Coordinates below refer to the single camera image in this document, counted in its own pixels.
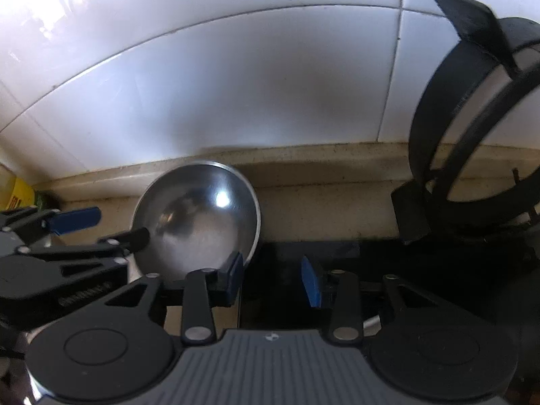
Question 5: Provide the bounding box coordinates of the steel bowl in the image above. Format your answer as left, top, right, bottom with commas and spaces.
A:
132, 161, 262, 281

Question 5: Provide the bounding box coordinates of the green yellow sauce bottle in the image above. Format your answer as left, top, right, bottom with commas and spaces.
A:
1, 175, 60, 211

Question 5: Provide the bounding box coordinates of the black stove pan support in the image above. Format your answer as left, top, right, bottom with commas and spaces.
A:
391, 0, 539, 242

